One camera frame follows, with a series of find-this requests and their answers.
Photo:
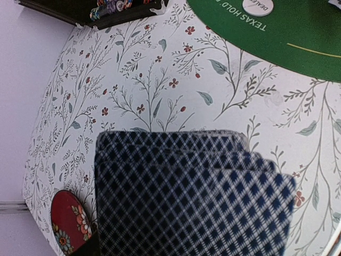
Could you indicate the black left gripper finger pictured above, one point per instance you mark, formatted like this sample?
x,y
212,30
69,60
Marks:
x,y
89,247

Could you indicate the blue grey cloth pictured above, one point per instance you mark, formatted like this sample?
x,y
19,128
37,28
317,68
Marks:
x,y
189,193

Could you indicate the white dealer button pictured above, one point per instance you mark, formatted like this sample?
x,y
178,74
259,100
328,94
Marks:
x,y
258,8

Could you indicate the red floral plate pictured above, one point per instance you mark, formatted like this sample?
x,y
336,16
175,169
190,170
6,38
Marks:
x,y
70,223

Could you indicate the black poker chip case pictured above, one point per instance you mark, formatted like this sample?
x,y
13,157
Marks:
x,y
77,13

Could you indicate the poker chip row far left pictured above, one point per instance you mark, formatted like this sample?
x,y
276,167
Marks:
x,y
102,11

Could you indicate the poker chip row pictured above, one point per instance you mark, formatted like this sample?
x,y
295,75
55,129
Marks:
x,y
120,5
102,11

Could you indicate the green round poker mat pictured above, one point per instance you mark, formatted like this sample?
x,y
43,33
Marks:
x,y
301,36

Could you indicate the front aluminium rail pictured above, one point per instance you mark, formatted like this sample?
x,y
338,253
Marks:
x,y
333,246

